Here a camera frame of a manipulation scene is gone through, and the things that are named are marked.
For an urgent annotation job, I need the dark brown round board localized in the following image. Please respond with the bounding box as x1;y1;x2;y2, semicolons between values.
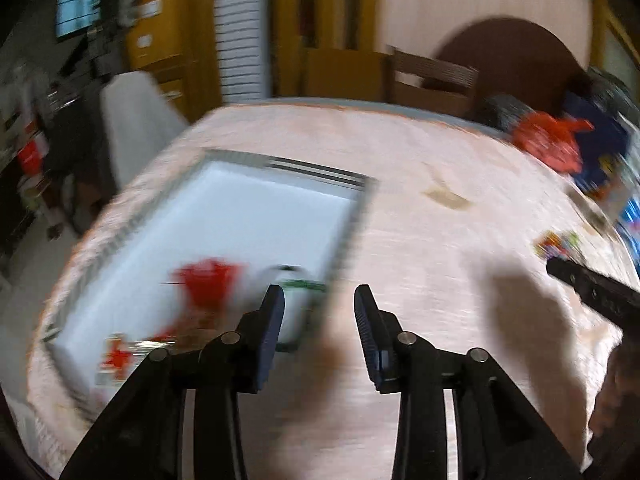
432;17;586;121

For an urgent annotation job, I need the person's right hand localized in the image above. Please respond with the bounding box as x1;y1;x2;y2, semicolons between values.
590;337;640;441

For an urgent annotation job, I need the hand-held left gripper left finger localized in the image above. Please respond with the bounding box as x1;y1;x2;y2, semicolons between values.
60;285;286;480

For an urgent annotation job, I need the white covered chair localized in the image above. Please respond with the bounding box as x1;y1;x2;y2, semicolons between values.
100;71;191;191

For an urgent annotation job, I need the red knot tassel ornament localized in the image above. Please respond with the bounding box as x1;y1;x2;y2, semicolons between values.
97;259;247;386

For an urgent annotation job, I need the colourful bead bracelet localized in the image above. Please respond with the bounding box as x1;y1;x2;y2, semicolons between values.
534;231;585;262

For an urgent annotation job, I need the blue plastic packet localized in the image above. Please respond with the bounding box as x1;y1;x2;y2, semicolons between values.
617;195;640;246

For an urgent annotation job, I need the dark wooden chair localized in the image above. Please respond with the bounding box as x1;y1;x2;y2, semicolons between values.
387;49;480;117

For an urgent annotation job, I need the black plastic bag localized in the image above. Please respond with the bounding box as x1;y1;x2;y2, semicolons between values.
480;94;533;128

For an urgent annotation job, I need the dark shiny bag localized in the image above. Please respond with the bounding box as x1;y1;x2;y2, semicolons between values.
585;66;633;111

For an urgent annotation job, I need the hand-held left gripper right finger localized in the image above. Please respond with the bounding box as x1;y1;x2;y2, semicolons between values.
355;285;583;480

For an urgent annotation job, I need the dark blue bag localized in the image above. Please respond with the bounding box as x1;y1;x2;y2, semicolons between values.
562;92;631;198

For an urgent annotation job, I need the red plastic bag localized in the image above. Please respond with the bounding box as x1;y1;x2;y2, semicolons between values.
510;112;596;175

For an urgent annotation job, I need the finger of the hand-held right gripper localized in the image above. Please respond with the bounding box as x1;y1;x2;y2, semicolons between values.
546;257;640;333

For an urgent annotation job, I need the striped box with white inside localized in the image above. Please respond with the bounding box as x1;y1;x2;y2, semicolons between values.
42;149;377;411

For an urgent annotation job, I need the light brown wooden chair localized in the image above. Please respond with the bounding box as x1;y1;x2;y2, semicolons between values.
300;47;391;101

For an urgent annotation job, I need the white louvered door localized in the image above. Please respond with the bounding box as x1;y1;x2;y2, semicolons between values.
215;0;266;103

